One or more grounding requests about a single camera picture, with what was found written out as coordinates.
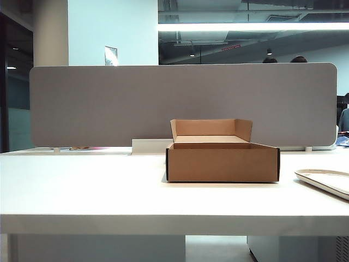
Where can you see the white divider foot bracket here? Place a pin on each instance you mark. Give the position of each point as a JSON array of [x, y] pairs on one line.
[[55, 149], [308, 149]]

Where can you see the dark glass door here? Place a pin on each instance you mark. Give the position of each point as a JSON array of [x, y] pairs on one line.
[[16, 95]]

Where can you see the red ceiling sign strip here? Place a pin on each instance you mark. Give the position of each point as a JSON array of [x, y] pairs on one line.
[[231, 47]]

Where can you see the dark-haired person head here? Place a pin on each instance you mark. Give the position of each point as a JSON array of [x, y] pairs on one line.
[[298, 59], [270, 60]]

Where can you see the grey fabric desk divider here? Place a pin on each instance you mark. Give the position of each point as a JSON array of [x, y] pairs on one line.
[[109, 106]]

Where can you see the brown cardboard box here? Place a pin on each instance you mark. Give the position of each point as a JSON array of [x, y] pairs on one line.
[[222, 166]]

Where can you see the long white ceiling light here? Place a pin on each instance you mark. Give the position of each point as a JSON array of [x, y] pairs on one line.
[[245, 26]]

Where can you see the seated person in grey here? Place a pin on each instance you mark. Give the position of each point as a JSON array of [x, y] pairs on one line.
[[345, 117]]

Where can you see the framed wall poster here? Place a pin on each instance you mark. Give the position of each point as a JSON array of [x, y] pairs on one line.
[[111, 56]]

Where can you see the beige pulp container lid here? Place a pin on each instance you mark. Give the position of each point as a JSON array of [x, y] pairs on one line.
[[328, 181]]

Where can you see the black pendant lamp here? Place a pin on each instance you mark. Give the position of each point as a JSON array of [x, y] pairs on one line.
[[192, 53], [269, 52]]

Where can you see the blue patterned item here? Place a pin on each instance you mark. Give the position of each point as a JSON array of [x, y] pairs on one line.
[[343, 142]]

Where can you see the pink and orange desk items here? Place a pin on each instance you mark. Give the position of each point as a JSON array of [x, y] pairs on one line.
[[87, 148]]

